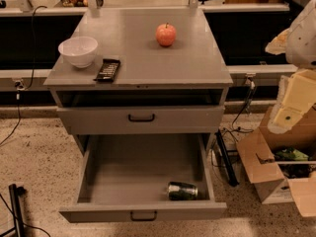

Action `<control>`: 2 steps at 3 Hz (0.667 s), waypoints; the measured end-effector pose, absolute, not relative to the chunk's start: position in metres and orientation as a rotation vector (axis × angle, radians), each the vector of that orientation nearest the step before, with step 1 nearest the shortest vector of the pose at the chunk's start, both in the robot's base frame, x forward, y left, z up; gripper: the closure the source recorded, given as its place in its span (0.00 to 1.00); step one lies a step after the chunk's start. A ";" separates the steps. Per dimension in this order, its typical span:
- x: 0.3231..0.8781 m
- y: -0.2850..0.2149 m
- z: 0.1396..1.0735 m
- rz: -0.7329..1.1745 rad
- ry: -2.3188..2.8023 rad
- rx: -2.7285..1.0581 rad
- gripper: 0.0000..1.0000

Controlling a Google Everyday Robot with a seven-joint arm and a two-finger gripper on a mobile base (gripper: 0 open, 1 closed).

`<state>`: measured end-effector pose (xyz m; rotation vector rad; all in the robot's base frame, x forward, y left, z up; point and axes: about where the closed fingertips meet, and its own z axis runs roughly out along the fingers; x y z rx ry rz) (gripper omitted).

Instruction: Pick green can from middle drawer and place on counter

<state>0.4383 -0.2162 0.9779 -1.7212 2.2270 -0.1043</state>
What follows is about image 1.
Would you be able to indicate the grey drawer cabinet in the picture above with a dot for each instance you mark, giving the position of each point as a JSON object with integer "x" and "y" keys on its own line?
{"x": 190, "y": 72}

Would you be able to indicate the white bowl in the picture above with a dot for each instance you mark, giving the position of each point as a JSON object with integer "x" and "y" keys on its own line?
{"x": 79, "y": 51}

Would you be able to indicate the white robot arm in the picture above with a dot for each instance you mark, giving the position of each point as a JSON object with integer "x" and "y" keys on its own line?
{"x": 301, "y": 40}

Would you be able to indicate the black bar beside cabinet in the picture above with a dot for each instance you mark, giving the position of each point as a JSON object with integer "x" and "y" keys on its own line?
{"x": 232, "y": 180}

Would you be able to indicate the red apple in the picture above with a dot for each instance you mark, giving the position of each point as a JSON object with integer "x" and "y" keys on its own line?
{"x": 165, "y": 34}

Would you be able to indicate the green bag in box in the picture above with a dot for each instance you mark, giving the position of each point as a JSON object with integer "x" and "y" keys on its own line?
{"x": 291, "y": 154}

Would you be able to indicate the brown cardboard box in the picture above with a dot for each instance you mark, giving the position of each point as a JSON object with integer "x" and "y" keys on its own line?
{"x": 279, "y": 181}

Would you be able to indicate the green soda can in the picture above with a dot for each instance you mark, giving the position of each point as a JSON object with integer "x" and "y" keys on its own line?
{"x": 182, "y": 191}

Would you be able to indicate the open grey middle drawer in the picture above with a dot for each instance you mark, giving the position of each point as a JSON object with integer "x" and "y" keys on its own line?
{"x": 126, "y": 177}

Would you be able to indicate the closed grey top drawer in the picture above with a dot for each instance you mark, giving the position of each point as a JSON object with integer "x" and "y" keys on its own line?
{"x": 141, "y": 120}

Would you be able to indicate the black stand bottom left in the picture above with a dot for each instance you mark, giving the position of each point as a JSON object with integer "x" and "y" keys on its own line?
{"x": 19, "y": 226}

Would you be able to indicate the black snack bar packet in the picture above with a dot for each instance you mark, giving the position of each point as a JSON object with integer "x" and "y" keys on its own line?
{"x": 108, "y": 70}

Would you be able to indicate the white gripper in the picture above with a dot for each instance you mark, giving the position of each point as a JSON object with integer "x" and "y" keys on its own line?
{"x": 303, "y": 43}

